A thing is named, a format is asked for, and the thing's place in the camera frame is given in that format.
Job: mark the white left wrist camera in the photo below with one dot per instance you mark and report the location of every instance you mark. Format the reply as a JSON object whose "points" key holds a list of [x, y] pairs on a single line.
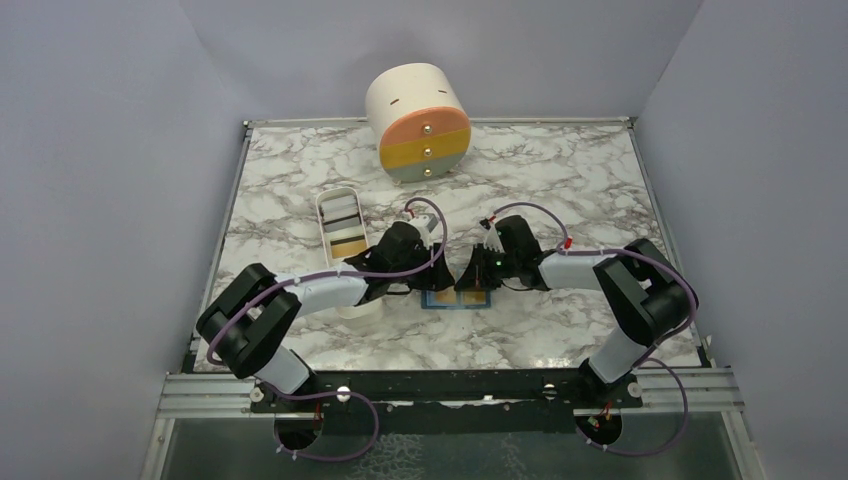
{"points": [[425, 225]]}

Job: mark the round three-drawer mini cabinet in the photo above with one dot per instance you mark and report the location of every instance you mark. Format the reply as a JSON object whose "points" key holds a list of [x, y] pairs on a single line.
{"points": [[421, 129]]}

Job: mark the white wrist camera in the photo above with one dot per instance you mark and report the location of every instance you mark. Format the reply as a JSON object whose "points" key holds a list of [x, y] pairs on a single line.
{"points": [[492, 240], [425, 225]]}

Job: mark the long white card tray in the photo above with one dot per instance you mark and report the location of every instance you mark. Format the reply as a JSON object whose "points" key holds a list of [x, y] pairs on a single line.
{"points": [[341, 235]]}

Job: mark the gold card in tray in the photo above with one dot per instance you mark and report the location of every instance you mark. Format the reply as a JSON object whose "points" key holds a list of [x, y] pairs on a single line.
{"points": [[348, 248]]}

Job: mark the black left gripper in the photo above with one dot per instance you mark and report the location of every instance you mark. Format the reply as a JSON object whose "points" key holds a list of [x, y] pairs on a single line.
{"points": [[438, 274]]}

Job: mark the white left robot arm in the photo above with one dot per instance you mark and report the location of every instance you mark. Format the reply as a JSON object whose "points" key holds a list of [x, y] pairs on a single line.
{"points": [[245, 325]]}

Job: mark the blue leather card holder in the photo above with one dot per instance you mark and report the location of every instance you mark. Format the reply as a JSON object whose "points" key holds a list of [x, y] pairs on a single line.
{"points": [[426, 304]]}

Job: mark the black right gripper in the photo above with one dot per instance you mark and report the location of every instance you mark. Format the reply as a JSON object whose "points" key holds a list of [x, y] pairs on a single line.
{"points": [[475, 276]]}

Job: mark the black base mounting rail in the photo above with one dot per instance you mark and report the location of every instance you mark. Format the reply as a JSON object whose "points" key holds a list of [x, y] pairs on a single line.
{"points": [[433, 402]]}

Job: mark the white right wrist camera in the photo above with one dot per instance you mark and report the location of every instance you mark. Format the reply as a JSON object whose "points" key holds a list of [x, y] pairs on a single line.
{"points": [[492, 240]]}

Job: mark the gold credit card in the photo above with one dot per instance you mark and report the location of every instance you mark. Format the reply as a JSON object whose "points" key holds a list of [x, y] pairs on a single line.
{"points": [[475, 299], [445, 298]]}

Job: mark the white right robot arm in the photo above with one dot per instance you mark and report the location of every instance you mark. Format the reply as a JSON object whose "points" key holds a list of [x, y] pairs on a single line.
{"points": [[649, 299]]}

